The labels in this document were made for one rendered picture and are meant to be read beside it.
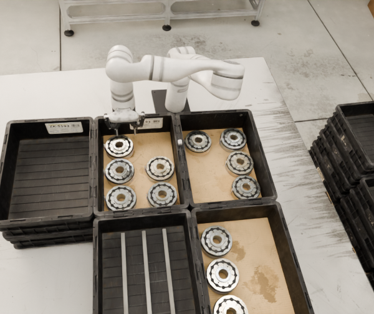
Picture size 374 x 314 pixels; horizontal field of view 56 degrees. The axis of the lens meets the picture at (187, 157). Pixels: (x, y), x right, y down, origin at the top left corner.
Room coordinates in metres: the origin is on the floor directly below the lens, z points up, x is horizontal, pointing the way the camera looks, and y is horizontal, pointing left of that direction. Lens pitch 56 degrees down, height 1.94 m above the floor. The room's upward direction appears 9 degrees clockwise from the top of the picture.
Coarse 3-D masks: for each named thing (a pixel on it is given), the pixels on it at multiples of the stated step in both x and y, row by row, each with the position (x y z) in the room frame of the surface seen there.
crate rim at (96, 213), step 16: (96, 128) 0.74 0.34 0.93; (176, 128) 0.79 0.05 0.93; (96, 144) 0.67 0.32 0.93; (176, 144) 0.72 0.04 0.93; (96, 160) 0.61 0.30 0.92; (96, 176) 0.54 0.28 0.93; (96, 192) 0.50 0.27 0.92; (96, 208) 0.43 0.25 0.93; (144, 208) 0.46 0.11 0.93; (176, 208) 0.48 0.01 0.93
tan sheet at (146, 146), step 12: (168, 132) 0.85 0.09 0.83; (144, 144) 0.77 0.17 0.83; (156, 144) 0.78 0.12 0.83; (168, 144) 0.79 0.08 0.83; (132, 156) 0.71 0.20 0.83; (144, 156) 0.72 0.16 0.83; (168, 156) 0.73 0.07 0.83; (144, 168) 0.66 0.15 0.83; (144, 180) 0.61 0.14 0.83; (144, 192) 0.57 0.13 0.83; (144, 204) 0.52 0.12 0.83
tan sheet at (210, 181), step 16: (240, 128) 0.92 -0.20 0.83; (192, 160) 0.73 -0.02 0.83; (208, 160) 0.74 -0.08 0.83; (224, 160) 0.76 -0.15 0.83; (192, 176) 0.66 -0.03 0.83; (208, 176) 0.67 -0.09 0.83; (224, 176) 0.68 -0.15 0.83; (192, 192) 0.60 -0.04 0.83; (208, 192) 0.61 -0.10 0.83; (224, 192) 0.62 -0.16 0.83
